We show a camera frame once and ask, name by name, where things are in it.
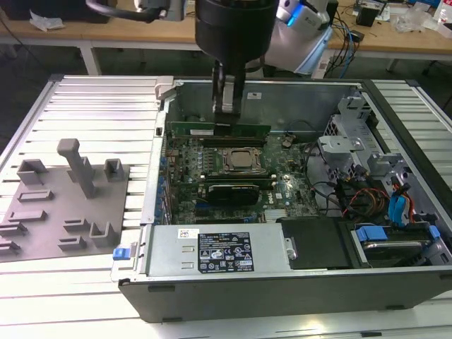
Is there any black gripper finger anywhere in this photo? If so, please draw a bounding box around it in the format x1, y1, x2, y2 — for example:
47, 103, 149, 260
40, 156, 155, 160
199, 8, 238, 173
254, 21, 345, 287
227, 65, 247, 125
210, 59, 229, 124

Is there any green RAM stick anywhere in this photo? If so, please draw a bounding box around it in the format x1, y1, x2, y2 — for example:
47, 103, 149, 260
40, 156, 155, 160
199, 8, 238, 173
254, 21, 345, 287
165, 121, 272, 141

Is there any black RAM slot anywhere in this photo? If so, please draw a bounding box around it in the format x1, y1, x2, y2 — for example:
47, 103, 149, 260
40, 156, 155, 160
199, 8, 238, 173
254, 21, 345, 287
203, 136, 266, 143
204, 178, 278, 185
201, 141, 266, 148
203, 174, 277, 180

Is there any silver CPU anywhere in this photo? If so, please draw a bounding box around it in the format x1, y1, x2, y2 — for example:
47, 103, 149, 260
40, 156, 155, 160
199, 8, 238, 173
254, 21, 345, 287
225, 150, 254, 168

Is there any metal socket cover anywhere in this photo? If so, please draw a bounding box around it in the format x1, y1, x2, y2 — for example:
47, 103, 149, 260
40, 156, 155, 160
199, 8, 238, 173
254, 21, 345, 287
219, 148, 262, 172

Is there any CPU socket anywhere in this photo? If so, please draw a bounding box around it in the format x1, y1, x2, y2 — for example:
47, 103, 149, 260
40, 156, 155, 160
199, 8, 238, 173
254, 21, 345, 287
211, 145, 268, 176

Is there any green motherboard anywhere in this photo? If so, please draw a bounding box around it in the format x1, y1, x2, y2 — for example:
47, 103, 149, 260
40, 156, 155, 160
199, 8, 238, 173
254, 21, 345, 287
160, 133, 340, 225

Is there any black graphics card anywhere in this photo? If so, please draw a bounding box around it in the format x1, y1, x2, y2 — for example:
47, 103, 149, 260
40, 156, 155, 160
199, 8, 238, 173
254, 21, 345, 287
206, 182, 259, 208

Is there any grey metal drive cage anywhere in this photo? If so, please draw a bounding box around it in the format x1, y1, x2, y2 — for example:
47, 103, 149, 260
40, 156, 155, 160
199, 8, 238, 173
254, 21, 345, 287
316, 93, 442, 227

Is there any silver finned heatsink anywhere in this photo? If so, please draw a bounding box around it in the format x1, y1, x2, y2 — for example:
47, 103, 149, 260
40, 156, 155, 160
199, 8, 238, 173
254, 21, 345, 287
263, 209, 289, 224

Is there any small black box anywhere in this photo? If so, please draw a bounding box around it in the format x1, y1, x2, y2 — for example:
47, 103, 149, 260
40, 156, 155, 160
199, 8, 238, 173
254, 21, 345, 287
355, 6, 381, 26

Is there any silver power supply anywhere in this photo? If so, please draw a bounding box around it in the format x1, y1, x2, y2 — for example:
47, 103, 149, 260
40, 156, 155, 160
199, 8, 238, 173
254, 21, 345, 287
143, 223, 295, 279

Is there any black plastic shroud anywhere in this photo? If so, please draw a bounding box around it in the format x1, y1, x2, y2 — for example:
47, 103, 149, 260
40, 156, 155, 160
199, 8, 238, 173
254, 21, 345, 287
275, 216, 358, 271

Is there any clear plastic bag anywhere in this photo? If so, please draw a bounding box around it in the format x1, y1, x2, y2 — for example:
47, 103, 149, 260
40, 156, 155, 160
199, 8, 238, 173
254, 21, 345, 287
391, 6, 429, 35

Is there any crumpled white paper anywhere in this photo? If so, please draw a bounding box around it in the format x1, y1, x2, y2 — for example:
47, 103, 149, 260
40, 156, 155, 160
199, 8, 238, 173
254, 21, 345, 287
29, 9, 66, 33

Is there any blue plastic case latch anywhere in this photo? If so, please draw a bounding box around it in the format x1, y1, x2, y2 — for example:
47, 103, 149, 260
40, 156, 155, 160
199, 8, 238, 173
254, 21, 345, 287
112, 246, 132, 263

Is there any blue disk carrier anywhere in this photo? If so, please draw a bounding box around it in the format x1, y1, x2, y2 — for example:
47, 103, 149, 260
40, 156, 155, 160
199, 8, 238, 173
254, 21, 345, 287
354, 225, 440, 249

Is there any grey parts rack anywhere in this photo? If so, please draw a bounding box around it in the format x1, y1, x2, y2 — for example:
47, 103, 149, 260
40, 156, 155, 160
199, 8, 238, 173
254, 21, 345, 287
0, 138, 131, 263

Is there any white red package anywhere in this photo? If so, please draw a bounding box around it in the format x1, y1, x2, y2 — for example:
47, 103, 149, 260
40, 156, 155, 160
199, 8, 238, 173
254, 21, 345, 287
432, 0, 452, 37

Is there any open PC case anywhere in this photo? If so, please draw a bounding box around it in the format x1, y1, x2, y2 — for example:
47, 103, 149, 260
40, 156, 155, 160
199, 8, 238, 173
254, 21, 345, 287
109, 76, 452, 324

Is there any black hard disk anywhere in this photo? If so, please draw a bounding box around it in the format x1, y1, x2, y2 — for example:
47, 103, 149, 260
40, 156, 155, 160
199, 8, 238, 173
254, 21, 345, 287
362, 239, 427, 266

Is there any thin black cable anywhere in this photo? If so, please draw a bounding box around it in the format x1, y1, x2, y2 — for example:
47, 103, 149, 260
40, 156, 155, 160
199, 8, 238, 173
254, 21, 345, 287
287, 119, 321, 138

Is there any thin blue cable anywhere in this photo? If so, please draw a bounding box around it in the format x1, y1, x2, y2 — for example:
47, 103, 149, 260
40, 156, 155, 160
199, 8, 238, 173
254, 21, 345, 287
343, 20, 355, 76

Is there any thick black camera cable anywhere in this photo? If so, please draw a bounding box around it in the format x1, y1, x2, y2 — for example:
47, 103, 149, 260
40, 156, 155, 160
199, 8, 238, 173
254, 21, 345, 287
85, 0, 167, 23

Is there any wooden desk white frame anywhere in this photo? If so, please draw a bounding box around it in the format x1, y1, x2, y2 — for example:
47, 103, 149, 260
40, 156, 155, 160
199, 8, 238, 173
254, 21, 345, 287
328, 13, 452, 73
0, 19, 198, 77

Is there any red power wire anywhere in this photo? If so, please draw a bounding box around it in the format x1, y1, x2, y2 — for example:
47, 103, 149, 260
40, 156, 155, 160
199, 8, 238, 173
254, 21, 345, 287
347, 188, 376, 213

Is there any orange power wire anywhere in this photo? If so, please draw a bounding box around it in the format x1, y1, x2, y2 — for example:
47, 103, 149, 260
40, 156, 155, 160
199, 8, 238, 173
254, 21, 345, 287
367, 192, 390, 217

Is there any blue flat wire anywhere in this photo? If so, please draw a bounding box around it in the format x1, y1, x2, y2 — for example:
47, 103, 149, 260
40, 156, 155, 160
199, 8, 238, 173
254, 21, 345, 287
387, 172, 415, 224

